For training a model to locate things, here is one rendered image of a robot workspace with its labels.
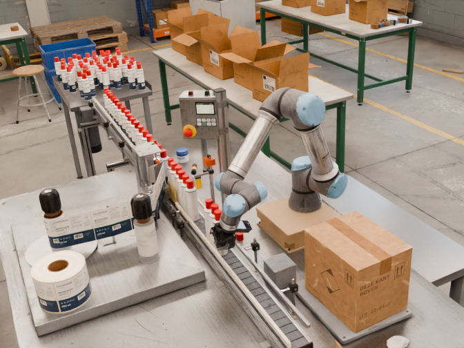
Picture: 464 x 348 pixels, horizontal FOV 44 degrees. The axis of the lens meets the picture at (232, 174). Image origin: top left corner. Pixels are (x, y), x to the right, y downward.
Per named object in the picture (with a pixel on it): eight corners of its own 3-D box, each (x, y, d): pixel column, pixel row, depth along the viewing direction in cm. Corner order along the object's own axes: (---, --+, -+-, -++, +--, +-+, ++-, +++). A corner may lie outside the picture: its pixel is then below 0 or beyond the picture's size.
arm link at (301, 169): (303, 176, 269) (303, 150, 262) (326, 186, 259) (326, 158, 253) (285, 186, 262) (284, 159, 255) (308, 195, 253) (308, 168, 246)
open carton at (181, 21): (161, 50, 578) (156, 12, 561) (201, 42, 596) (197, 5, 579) (177, 59, 547) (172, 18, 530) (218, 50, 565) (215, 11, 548)
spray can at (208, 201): (204, 240, 253) (200, 199, 243) (215, 236, 255) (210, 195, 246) (210, 245, 249) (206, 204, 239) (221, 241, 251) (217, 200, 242)
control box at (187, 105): (188, 130, 259) (184, 90, 250) (225, 130, 256) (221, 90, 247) (182, 139, 250) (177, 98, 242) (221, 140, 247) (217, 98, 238)
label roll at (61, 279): (50, 321, 212) (42, 289, 205) (31, 295, 226) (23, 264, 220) (100, 297, 222) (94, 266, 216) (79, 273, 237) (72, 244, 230)
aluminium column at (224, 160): (223, 225, 272) (212, 89, 241) (232, 222, 273) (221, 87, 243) (227, 230, 268) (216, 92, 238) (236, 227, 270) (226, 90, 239)
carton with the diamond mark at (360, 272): (304, 288, 224) (304, 228, 212) (353, 267, 234) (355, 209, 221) (355, 334, 200) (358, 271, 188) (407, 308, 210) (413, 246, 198)
